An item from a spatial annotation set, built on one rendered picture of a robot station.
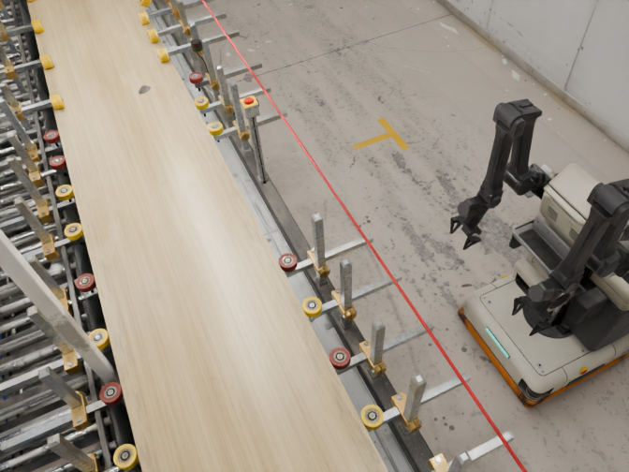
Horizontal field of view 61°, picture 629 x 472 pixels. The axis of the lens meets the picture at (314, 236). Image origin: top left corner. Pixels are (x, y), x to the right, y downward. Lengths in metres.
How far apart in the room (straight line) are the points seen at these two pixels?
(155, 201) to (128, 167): 0.31
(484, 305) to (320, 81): 2.58
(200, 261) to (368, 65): 3.03
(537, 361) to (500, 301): 0.36
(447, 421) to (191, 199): 1.71
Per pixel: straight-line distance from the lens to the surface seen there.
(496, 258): 3.52
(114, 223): 2.65
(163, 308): 2.28
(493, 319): 2.94
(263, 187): 2.87
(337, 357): 2.05
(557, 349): 2.95
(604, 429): 3.18
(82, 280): 2.49
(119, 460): 2.07
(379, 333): 1.91
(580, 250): 1.84
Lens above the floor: 2.76
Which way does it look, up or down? 51 degrees down
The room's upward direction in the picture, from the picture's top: 5 degrees counter-clockwise
